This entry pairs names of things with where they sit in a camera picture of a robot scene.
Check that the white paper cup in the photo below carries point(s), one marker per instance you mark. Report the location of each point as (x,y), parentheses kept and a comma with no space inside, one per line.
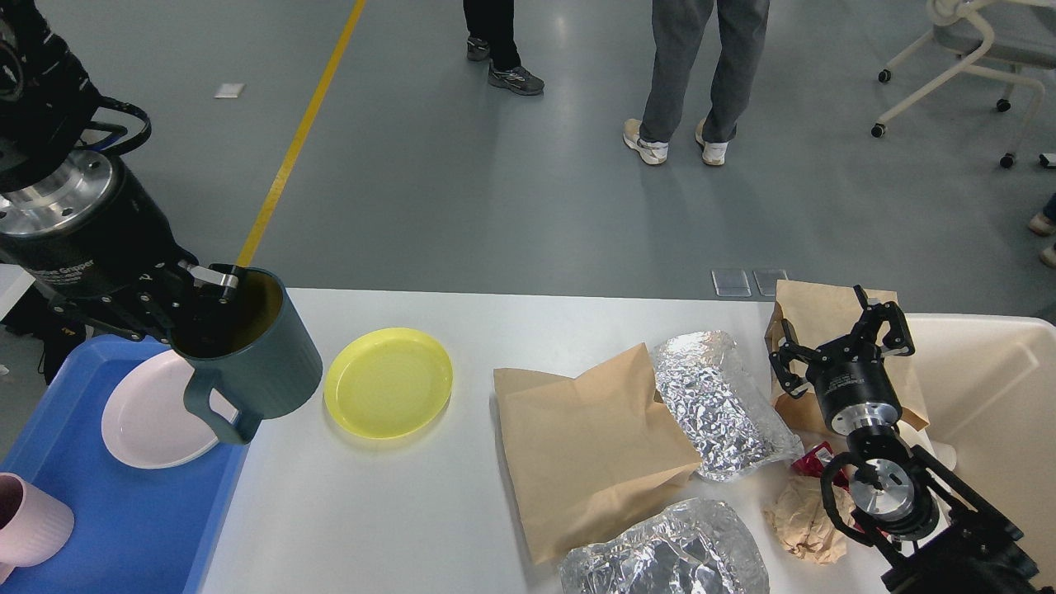
(911,437)

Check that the clear floor plate right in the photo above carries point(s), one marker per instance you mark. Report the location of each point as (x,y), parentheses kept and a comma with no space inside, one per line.
(767,279)

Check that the red foil wrapper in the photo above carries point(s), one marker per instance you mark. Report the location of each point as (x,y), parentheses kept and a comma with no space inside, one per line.
(815,461)

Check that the person at right edge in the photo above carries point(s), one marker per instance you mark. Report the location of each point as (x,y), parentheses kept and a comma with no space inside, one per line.
(1043,224)

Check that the yellow plastic plate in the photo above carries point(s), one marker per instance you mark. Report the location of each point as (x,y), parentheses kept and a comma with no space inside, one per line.
(388,383)

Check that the blue plastic tray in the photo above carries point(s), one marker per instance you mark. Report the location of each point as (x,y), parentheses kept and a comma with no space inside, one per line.
(136,530)

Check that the clear floor plate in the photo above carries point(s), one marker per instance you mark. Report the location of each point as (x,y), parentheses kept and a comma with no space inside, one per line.
(767,279)
(731,283)

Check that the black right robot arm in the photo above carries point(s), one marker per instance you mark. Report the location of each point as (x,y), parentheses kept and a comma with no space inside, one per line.
(937,534)

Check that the person in black trousers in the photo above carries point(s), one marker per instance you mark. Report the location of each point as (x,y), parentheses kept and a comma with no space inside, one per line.
(490,26)

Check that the lower foil bag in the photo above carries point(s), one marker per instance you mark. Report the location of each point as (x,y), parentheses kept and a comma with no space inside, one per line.
(694,546)

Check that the white office chair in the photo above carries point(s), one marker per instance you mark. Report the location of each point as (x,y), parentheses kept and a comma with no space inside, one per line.
(995,40)

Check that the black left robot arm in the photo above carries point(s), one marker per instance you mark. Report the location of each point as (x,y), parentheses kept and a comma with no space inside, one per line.
(50,107)

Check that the pink ribbed cup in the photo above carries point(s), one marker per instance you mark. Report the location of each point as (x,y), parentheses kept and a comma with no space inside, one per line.
(34,525)

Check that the clear floor plate left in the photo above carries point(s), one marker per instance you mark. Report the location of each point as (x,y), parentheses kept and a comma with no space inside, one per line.
(731,283)

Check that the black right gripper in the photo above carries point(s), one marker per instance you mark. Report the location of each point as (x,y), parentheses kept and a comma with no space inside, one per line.
(857,393)

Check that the dark green mug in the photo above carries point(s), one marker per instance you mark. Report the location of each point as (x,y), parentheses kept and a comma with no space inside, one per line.
(252,361)

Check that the foil bag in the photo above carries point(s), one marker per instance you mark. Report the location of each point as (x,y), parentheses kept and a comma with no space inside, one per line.
(734,428)
(694,546)

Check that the beige plastic bin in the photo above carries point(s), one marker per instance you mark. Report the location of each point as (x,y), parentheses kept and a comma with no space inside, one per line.
(988,384)

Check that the white side table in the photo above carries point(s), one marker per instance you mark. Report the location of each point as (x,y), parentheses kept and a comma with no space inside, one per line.
(14,283)

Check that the pink plate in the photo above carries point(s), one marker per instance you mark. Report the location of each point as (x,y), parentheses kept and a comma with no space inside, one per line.
(146,425)

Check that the small brown paper bag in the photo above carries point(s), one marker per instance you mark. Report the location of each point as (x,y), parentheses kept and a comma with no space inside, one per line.
(818,314)

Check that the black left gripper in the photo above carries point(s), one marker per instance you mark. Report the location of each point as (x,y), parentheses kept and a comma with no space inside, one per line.
(87,229)

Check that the large brown paper bag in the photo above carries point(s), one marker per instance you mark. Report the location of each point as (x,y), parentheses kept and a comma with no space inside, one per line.
(589,456)

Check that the upper foil bag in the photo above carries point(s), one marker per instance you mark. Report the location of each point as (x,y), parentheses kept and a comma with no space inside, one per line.
(734,428)

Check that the crumpled brown paper ball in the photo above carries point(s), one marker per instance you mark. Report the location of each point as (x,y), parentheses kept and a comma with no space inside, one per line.
(801,524)

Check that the person in black clothes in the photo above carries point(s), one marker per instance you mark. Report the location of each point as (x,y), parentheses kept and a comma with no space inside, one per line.
(32,315)

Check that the white floor tag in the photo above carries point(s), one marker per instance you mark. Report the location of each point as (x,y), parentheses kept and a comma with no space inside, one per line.
(229,90)

